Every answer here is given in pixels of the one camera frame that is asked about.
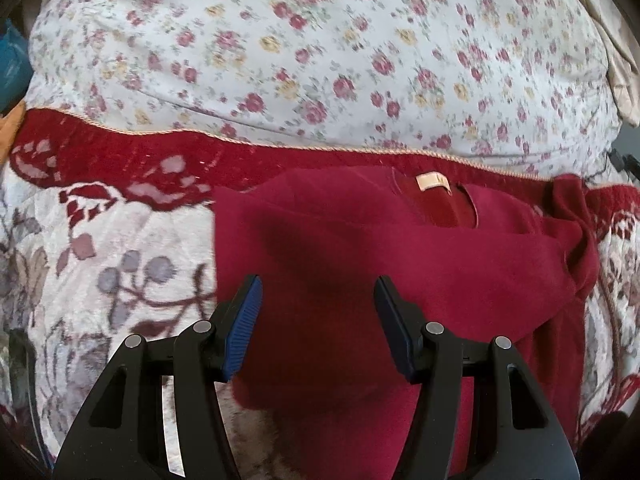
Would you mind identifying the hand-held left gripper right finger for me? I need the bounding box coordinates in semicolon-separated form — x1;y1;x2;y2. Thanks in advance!
374;276;581;480

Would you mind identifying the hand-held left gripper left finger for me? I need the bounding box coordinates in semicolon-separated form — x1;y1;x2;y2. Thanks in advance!
51;275;264;480

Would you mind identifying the red sweater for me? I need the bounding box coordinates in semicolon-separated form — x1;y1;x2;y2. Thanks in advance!
212;166;601;466

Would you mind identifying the red bordered floral blanket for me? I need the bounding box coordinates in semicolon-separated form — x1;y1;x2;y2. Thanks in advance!
0;107;640;480

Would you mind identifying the black power adapter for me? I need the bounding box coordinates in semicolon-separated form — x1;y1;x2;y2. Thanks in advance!
611;151;640;176

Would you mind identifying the white rose print quilt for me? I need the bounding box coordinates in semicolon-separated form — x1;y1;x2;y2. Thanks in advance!
22;0;623;181

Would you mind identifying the grey cabinet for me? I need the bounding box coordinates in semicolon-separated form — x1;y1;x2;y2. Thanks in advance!
619;125;640;157

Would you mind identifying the orange cloth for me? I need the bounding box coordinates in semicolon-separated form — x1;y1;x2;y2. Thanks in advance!
0;102;26;166

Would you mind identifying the beige curtain cloth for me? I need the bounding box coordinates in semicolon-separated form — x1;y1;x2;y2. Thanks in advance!
570;0;640;126

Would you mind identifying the blue bag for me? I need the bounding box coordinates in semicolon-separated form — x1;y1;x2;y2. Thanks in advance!
0;20;33;113

